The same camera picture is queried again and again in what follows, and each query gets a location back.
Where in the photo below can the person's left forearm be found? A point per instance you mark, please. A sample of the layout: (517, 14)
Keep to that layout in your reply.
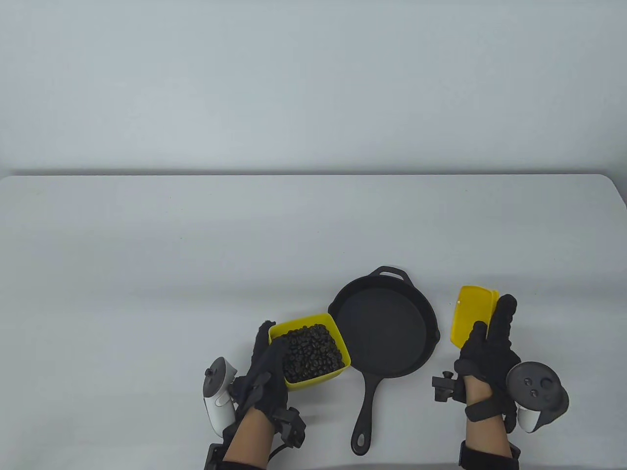
(250, 440)

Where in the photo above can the black left forearm box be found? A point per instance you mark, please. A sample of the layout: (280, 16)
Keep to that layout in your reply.
(214, 458)

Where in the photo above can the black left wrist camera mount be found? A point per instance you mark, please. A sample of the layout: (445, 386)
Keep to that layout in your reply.
(291, 426)

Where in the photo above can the heap of coffee beans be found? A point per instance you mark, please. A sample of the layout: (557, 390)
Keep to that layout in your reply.
(313, 352)

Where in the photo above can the yellow container lid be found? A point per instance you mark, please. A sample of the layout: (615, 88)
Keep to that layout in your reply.
(468, 308)

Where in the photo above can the person's left hand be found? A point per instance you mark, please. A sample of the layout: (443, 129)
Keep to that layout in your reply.
(267, 377)

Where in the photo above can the black right forearm band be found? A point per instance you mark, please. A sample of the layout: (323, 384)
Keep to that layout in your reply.
(465, 453)

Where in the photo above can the person's right hand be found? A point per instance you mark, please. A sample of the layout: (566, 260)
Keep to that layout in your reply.
(487, 360)

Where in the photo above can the white left hand controller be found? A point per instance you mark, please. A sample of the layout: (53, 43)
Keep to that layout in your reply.
(218, 396)

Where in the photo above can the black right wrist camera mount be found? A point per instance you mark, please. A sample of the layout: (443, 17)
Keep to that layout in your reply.
(446, 387)

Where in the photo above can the yellow plastic container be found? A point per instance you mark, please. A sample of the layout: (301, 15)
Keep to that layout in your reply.
(313, 382)

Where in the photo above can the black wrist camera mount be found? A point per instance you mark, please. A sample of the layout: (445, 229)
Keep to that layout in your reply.
(291, 426)
(446, 387)

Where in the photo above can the white right hand controller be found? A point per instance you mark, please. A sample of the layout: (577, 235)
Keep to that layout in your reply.
(536, 387)

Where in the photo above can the white hand controller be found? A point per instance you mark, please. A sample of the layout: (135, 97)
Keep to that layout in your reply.
(536, 387)
(218, 396)

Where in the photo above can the black cast iron frying pan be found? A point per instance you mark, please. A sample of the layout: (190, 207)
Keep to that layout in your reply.
(382, 333)

